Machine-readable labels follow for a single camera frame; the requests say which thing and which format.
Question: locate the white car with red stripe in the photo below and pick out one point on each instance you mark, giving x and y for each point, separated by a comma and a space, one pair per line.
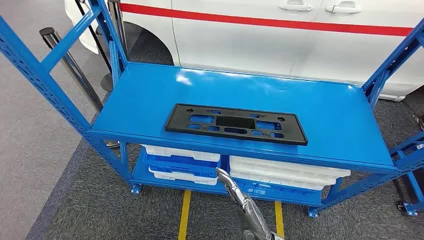
232, 46

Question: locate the blue metal shelf rack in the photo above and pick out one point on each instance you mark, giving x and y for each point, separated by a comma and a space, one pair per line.
149, 92

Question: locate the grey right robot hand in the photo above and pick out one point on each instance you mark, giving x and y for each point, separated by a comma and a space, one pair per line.
248, 215

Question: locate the black stanchion post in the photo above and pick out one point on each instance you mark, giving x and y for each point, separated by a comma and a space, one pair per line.
116, 16
71, 67

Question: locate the blue plastic tray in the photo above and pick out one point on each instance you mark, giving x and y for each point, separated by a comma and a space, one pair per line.
258, 191
179, 165

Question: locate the black plastic plate frame part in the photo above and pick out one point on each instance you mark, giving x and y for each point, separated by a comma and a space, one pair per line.
291, 132

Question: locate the thin black pole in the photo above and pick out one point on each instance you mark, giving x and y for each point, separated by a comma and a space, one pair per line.
97, 43

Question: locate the blue wheeled storage rack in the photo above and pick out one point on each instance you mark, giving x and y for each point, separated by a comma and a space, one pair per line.
410, 162

